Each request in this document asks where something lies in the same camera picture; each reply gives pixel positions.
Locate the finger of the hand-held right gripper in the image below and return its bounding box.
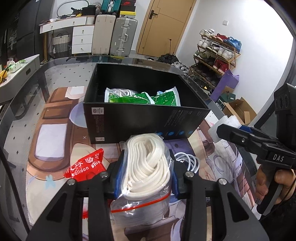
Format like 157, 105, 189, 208
216, 124, 270, 160
239, 126, 278, 144

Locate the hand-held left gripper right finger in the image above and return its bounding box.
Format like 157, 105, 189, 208
170, 149, 270, 241

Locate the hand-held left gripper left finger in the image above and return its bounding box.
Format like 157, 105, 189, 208
25, 160, 125, 241

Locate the bag of white rope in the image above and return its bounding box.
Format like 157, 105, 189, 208
109, 133, 175, 229

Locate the black cardboard box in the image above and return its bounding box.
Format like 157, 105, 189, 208
83, 63, 211, 144

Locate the green white packet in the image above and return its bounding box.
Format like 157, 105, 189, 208
150, 87, 182, 106
104, 87, 155, 105

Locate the person's right forearm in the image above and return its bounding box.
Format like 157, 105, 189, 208
259, 185, 296, 241

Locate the person's right hand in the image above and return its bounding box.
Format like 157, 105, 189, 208
254, 166, 296, 205

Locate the open cardboard box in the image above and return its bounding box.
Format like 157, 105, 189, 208
223, 97, 258, 126

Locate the red plastic packet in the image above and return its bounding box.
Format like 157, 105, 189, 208
64, 148, 107, 183

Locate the purple paper bag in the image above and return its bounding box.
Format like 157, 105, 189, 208
210, 70, 240, 102

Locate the trash bin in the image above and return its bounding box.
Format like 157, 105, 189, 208
191, 75, 214, 95

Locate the wooden shoe rack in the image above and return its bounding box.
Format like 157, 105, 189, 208
189, 32, 241, 86

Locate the shoe rack with shoes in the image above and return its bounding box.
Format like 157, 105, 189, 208
193, 29, 242, 79

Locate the pile of shoes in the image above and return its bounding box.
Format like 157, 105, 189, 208
148, 54, 192, 75

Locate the wooden door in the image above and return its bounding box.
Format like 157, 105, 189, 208
135, 0, 197, 57

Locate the silver suitcase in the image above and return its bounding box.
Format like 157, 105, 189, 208
109, 17, 138, 58

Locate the grey coffee table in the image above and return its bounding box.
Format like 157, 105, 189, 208
0, 54, 41, 105

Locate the woven basket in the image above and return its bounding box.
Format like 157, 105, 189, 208
51, 34, 71, 58

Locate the beige suitcase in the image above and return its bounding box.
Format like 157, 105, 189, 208
91, 14, 117, 55

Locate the white dresser with drawers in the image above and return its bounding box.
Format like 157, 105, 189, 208
39, 16, 96, 55

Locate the green tissue pack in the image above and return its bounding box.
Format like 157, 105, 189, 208
7, 59, 26, 72

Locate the black yellow shoe box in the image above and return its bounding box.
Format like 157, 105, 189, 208
118, 11, 136, 19

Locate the black bag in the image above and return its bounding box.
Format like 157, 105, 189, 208
81, 6, 97, 16

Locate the teal suitcase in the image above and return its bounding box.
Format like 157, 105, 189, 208
101, 0, 121, 15

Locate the black refrigerator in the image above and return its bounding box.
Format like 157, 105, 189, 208
5, 0, 56, 64

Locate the white coiled cable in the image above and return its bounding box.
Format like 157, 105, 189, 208
172, 152, 200, 174

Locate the white oval frame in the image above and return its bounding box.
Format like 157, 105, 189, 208
56, 0, 89, 18

